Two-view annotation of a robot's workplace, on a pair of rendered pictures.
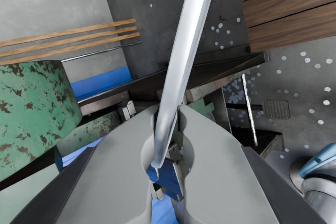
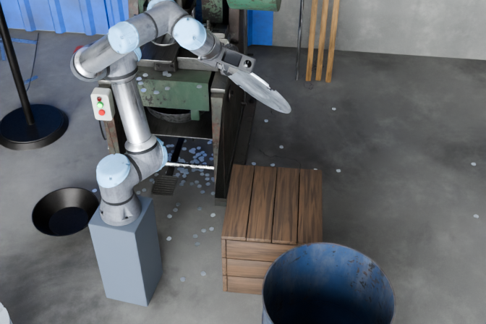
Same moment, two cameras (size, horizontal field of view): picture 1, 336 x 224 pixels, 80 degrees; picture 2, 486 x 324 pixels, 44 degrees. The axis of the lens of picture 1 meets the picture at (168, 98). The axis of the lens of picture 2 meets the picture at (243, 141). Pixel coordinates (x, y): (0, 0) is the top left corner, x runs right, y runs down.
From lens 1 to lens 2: 1.75 m
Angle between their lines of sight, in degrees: 8
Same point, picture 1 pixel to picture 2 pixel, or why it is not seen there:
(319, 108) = not seen: hidden behind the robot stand
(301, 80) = (184, 223)
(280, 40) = (235, 181)
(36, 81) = (265, 5)
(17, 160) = not seen: outside the picture
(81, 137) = not seen: outside the picture
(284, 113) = (159, 190)
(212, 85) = (218, 121)
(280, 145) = not seen: hidden behind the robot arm
